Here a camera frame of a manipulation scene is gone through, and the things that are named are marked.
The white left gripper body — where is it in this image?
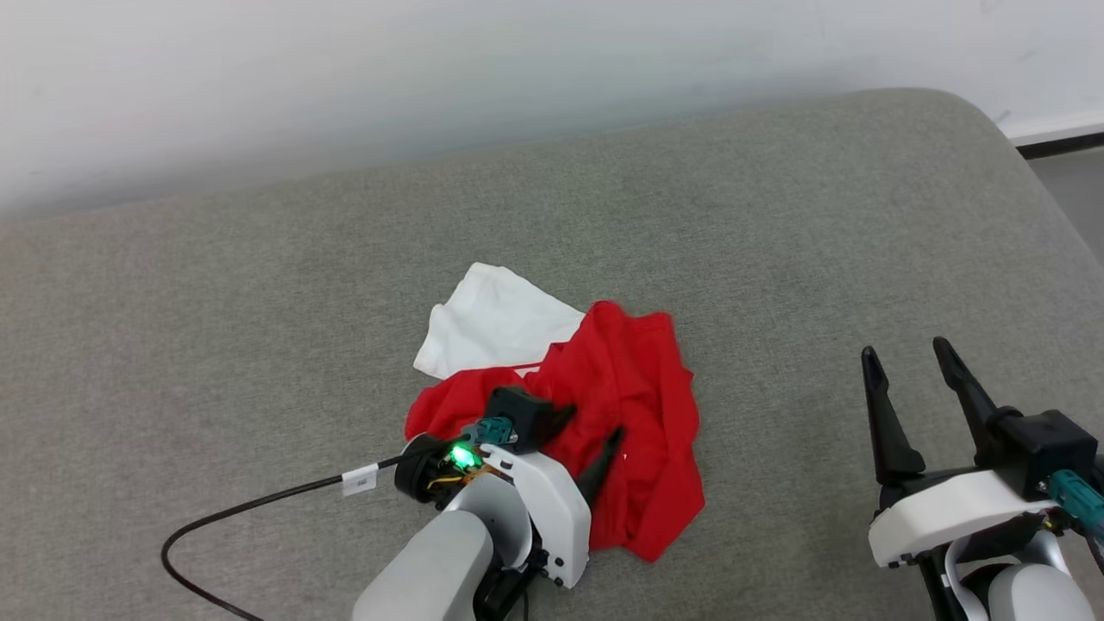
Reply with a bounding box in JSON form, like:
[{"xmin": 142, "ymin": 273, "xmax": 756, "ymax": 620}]
[{"xmin": 395, "ymin": 434, "xmax": 593, "ymax": 589}]

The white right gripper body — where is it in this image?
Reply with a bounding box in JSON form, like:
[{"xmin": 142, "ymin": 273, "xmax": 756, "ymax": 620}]
[{"xmin": 869, "ymin": 468, "xmax": 1060, "ymax": 570}]

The thin black cable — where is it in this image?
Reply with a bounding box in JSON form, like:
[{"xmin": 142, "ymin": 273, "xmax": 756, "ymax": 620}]
[{"xmin": 160, "ymin": 455, "xmax": 406, "ymax": 621}]

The white wall baseboard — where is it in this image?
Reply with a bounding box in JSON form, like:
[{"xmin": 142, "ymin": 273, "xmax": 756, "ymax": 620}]
[{"xmin": 999, "ymin": 110, "xmax": 1104, "ymax": 161}]

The red and white garment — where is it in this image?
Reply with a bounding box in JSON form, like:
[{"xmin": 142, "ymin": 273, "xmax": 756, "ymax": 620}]
[{"xmin": 405, "ymin": 262, "xmax": 706, "ymax": 563}]

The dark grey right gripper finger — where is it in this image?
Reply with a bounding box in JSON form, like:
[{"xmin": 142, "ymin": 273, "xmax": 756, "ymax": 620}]
[
  {"xmin": 861, "ymin": 345, "xmax": 926, "ymax": 486},
  {"xmin": 932, "ymin": 336, "xmax": 1024, "ymax": 467}
]

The teal cable connector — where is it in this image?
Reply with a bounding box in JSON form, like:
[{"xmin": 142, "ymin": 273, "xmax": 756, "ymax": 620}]
[
  {"xmin": 460, "ymin": 417, "xmax": 519, "ymax": 447},
  {"xmin": 1048, "ymin": 470, "xmax": 1104, "ymax": 537}
]

